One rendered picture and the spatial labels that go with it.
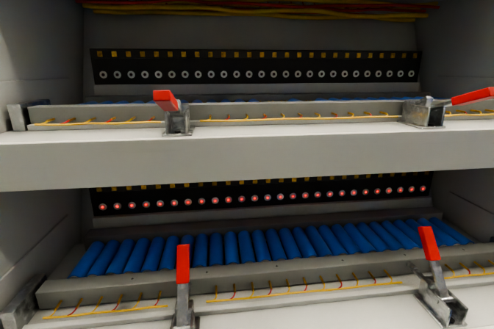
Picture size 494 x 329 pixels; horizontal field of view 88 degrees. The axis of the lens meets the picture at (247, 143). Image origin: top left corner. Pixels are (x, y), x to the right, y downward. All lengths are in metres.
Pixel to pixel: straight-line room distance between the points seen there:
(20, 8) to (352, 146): 0.40
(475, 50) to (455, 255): 0.30
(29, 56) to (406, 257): 0.52
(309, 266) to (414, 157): 0.17
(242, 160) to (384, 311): 0.22
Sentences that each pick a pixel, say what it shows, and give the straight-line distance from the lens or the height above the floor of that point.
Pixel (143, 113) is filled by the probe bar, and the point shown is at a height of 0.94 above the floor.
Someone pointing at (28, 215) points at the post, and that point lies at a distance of 0.39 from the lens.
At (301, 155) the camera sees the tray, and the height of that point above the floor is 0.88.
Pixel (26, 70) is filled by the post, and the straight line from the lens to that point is 0.40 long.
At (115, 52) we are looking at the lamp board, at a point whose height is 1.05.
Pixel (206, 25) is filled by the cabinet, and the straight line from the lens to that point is 0.51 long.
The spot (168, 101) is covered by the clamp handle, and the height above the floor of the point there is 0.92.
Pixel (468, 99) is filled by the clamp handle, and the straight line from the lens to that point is 0.30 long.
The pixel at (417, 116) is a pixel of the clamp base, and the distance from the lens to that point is 0.34.
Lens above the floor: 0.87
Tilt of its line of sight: 5 degrees up
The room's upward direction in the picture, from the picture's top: 2 degrees counter-clockwise
